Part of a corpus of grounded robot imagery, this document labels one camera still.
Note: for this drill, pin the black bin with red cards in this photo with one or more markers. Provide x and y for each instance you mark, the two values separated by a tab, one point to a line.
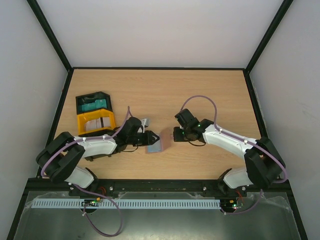
101	144

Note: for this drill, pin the light blue slotted cable duct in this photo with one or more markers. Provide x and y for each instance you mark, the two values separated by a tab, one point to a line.
64	203

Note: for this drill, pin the teal card stack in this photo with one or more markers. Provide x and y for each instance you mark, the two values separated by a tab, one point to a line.
97	104

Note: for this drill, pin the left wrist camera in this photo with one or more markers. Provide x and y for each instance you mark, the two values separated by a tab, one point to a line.
145	122

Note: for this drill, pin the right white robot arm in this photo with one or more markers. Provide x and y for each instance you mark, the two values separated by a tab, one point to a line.
263	163

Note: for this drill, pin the white card stack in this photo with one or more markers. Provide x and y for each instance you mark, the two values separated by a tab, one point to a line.
102	122

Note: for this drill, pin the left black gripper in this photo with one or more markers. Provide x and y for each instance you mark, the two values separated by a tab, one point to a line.
148	140

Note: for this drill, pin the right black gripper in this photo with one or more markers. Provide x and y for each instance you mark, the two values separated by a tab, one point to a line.
178	134

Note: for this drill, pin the black bin with teal cards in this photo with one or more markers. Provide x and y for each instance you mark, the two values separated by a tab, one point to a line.
91	97

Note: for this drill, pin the black aluminium frame rail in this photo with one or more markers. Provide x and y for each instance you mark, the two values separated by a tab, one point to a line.
114	187

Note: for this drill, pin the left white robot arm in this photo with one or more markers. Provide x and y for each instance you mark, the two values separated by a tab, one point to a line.
59	160

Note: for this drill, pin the yellow bin with white cards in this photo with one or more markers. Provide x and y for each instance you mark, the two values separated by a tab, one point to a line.
83	118

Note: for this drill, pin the brown leather card holder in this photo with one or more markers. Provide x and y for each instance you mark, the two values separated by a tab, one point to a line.
165	141

